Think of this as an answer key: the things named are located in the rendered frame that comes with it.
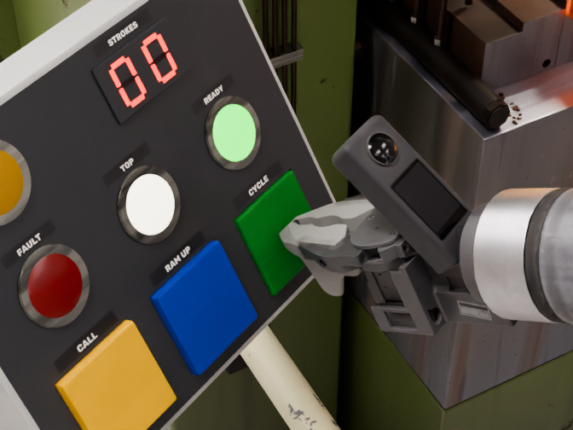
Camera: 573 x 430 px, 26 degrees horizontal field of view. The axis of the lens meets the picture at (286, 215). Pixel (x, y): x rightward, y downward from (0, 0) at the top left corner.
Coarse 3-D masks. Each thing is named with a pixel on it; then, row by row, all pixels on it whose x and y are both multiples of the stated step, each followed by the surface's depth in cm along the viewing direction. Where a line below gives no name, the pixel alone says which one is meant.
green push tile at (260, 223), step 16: (288, 176) 101; (272, 192) 100; (288, 192) 101; (256, 208) 98; (272, 208) 100; (288, 208) 101; (304, 208) 102; (240, 224) 97; (256, 224) 98; (272, 224) 100; (256, 240) 98; (272, 240) 100; (256, 256) 98; (272, 256) 100; (288, 256) 101; (272, 272) 100; (288, 272) 101; (272, 288) 100
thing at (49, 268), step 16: (48, 256) 85; (64, 256) 86; (32, 272) 84; (48, 272) 85; (64, 272) 86; (32, 288) 84; (48, 288) 85; (64, 288) 86; (80, 288) 87; (32, 304) 84; (48, 304) 85; (64, 304) 86
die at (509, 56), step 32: (448, 0) 129; (480, 0) 129; (512, 0) 127; (544, 0) 127; (448, 32) 129; (480, 32) 125; (512, 32) 125; (544, 32) 127; (480, 64) 126; (512, 64) 127
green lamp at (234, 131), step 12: (228, 108) 96; (240, 108) 97; (216, 120) 96; (228, 120) 96; (240, 120) 97; (252, 120) 98; (216, 132) 96; (228, 132) 96; (240, 132) 97; (252, 132) 98; (216, 144) 96; (228, 144) 96; (240, 144) 97; (252, 144) 98; (228, 156) 96; (240, 156) 97
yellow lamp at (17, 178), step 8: (0, 152) 82; (0, 160) 82; (8, 160) 83; (0, 168) 82; (8, 168) 83; (16, 168) 83; (0, 176) 82; (8, 176) 83; (16, 176) 83; (0, 184) 82; (8, 184) 83; (16, 184) 83; (0, 192) 82; (8, 192) 83; (16, 192) 83; (0, 200) 82; (8, 200) 83; (16, 200) 83; (0, 208) 82; (8, 208) 83
